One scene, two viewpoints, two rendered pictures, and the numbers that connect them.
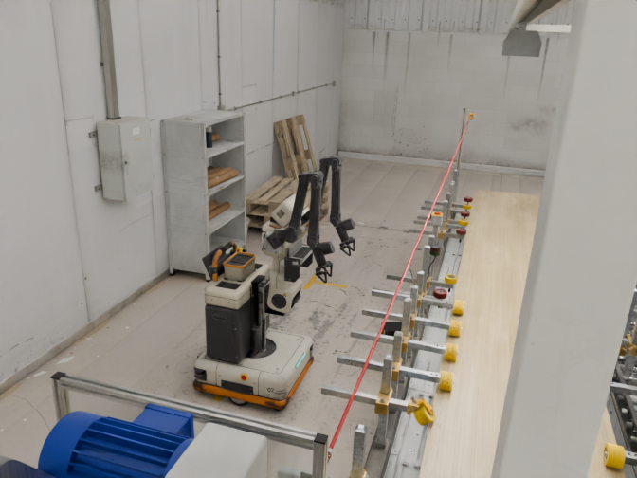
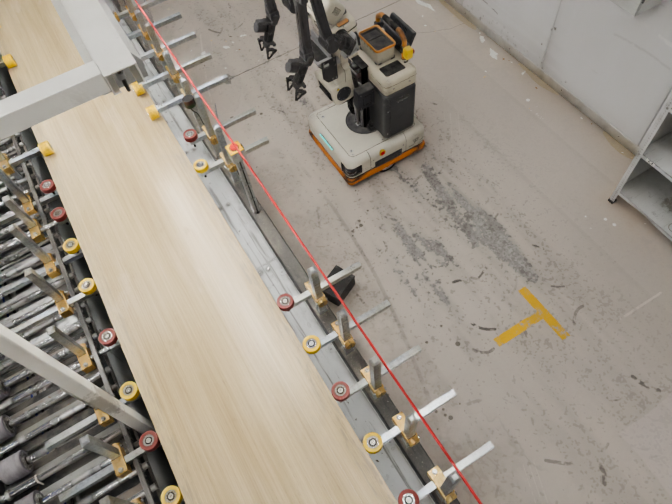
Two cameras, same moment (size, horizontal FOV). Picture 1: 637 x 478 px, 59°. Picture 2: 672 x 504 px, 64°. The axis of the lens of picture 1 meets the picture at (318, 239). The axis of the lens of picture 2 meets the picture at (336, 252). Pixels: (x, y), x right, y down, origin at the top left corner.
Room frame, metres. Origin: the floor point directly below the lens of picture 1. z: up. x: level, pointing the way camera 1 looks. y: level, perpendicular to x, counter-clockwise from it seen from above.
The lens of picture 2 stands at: (5.33, -1.67, 3.17)
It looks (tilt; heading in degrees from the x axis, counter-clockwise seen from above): 59 degrees down; 140
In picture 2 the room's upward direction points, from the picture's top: 9 degrees counter-clockwise
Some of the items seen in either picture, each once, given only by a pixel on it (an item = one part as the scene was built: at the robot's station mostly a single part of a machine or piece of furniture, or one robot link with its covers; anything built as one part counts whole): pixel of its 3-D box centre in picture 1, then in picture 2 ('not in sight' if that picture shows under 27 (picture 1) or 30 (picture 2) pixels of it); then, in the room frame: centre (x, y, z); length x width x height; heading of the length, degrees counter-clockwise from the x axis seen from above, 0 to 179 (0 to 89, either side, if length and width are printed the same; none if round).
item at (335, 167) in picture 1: (336, 191); (302, 25); (3.47, -0.10, 1.40); 0.11 x 0.06 x 0.43; 163
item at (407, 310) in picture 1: (404, 341); (161, 56); (2.44, -0.44, 0.93); 0.04 x 0.04 x 0.48; 73
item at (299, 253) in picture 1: (297, 258); (320, 54); (3.32, 0.13, 0.99); 0.28 x 0.16 x 0.22; 163
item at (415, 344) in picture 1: (400, 341); (159, 49); (2.41, -0.42, 0.95); 0.50 x 0.04 x 0.04; 73
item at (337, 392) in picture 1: (364, 397); (142, 6); (1.95, -0.21, 0.95); 0.36 x 0.03 x 0.03; 73
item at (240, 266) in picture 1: (240, 266); (377, 45); (3.44, 0.52, 0.87); 0.23 x 0.15 x 0.11; 163
